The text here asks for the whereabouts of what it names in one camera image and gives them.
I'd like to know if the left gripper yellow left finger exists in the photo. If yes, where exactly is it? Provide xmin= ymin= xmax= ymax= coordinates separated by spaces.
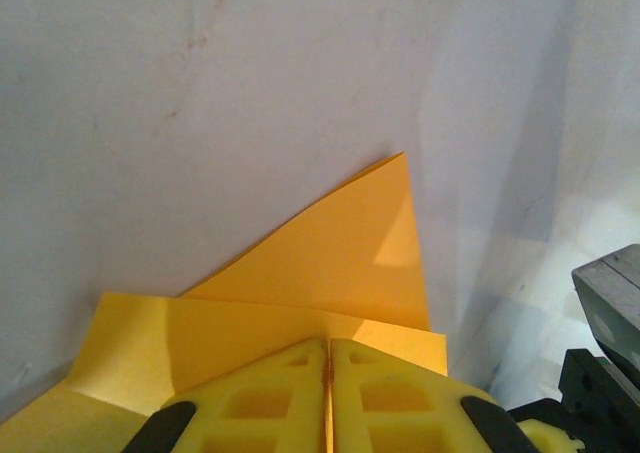
xmin=119 ymin=337 xmax=329 ymax=453

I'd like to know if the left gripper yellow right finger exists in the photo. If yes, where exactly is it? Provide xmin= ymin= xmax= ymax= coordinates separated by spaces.
xmin=330 ymin=337 xmax=544 ymax=453

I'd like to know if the orange square paper sheet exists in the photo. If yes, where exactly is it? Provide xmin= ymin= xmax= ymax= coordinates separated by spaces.
xmin=0 ymin=151 xmax=447 ymax=453

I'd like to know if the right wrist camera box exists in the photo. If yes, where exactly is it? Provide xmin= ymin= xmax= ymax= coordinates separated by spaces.
xmin=571 ymin=244 xmax=640 ymax=372

